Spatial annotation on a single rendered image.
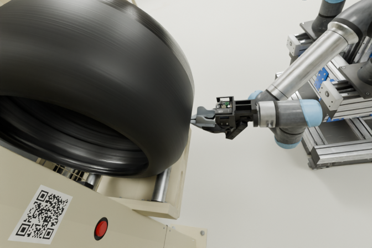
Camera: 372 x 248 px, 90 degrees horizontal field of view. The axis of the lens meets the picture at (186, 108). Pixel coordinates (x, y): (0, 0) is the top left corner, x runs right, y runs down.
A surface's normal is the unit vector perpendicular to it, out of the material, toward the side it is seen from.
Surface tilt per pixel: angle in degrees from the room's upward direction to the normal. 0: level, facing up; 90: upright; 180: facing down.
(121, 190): 0
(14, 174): 90
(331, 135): 0
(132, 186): 0
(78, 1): 27
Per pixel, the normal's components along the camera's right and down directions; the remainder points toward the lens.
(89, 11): 0.32, -0.55
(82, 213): 0.96, -0.04
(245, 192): -0.24, -0.62
